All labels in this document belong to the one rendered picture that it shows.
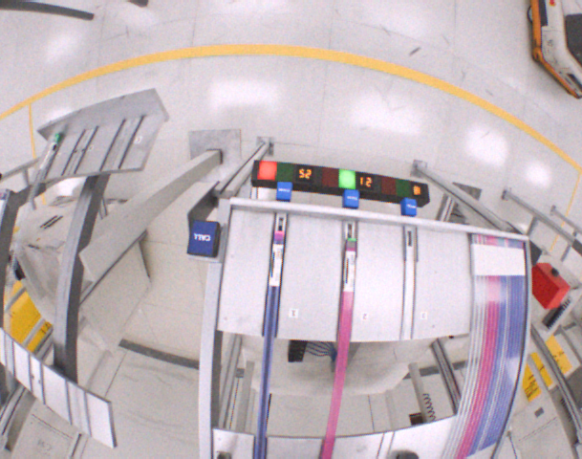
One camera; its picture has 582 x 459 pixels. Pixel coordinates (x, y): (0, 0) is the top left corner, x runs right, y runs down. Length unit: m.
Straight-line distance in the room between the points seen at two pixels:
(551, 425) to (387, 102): 1.80
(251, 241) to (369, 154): 0.85
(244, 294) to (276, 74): 0.90
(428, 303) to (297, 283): 0.23
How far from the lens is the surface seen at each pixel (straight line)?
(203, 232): 0.34
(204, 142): 1.14
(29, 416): 1.18
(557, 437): 1.60
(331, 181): 0.42
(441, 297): 0.46
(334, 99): 1.07
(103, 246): 0.49
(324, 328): 0.37
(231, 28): 1.17
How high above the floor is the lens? 1.06
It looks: 61 degrees down
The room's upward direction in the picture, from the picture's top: 176 degrees counter-clockwise
